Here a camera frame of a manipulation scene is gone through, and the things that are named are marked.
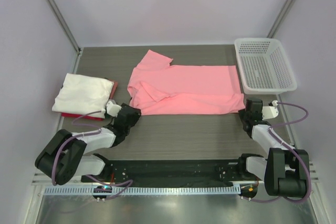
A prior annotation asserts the pink t shirt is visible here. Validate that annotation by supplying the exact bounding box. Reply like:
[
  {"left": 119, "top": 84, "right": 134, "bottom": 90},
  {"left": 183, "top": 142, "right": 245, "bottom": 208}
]
[{"left": 127, "top": 50, "right": 245, "bottom": 115}]

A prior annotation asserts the folded white t shirt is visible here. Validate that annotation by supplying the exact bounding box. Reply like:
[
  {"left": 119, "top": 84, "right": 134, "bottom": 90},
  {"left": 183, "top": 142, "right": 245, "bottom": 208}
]
[{"left": 52, "top": 73, "right": 118, "bottom": 119}]

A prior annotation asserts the aluminium frame post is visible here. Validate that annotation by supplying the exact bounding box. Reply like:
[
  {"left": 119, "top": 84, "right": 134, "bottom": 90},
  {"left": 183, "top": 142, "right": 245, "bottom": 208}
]
[
  {"left": 267, "top": 0, "right": 296, "bottom": 38},
  {"left": 46, "top": 0, "right": 81, "bottom": 54}
]

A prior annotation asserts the aluminium rail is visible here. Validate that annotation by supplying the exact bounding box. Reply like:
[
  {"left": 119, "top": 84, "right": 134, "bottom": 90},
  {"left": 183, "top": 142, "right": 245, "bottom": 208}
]
[{"left": 31, "top": 162, "right": 320, "bottom": 186}]

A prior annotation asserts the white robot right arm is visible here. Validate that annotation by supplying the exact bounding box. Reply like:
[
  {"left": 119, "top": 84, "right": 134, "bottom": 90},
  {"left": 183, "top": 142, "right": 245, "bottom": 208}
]
[{"left": 236, "top": 98, "right": 312, "bottom": 203}]

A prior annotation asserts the folded red t shirt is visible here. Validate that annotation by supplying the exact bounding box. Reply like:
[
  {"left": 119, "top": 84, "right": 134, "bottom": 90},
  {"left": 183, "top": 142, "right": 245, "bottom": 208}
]
[{"left": 61, "top": 81, "right": 118, "bottom": 121}]

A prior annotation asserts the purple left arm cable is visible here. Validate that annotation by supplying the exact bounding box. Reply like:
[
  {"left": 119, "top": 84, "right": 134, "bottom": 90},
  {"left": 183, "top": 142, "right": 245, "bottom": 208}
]
[{"left": 51, "top": 110, "right": 134, "bottom": 213}]

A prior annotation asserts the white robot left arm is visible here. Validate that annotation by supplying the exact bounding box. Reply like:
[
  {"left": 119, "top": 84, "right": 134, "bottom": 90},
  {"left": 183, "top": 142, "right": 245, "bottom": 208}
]
[{"left": 35, "top": 103, "right": 141, "bottom": 186}]

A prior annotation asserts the white plastic basket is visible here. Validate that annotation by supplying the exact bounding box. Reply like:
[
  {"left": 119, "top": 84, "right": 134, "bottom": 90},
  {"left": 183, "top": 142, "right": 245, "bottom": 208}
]
[{"left": 234, "top": 38, "right": 297, "bottom": 95}]

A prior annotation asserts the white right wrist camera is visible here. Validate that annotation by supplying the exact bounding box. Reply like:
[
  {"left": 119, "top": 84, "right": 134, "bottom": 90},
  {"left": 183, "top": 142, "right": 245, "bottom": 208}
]
[{"left": 262, "top": 100, "right": 279, "bottom": 120}]

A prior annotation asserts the left aluminium frame post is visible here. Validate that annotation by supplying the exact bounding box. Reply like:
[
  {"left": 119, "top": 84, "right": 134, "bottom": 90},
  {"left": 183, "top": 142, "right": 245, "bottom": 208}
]
[{"left": 46, "top": 0, "right": 81, "bottom": 54}]

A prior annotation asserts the slotted cable duct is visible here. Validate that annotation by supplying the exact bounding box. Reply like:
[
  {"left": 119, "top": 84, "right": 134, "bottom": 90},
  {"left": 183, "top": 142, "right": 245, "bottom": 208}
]
[{"left": 44, "top": 184, "right": 240, "bottom": 196}]

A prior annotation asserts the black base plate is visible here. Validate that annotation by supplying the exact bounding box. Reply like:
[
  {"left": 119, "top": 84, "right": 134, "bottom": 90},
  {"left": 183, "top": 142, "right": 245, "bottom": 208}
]
[{"left": 95, "top": 156, "right": 265, "bottom": 188}]

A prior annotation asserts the right aluminium frame post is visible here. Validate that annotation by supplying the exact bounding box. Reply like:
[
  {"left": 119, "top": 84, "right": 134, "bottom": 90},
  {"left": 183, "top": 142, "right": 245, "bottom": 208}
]
[{"left": 267, "top": 0, "right": 296, "bottom": 38}]

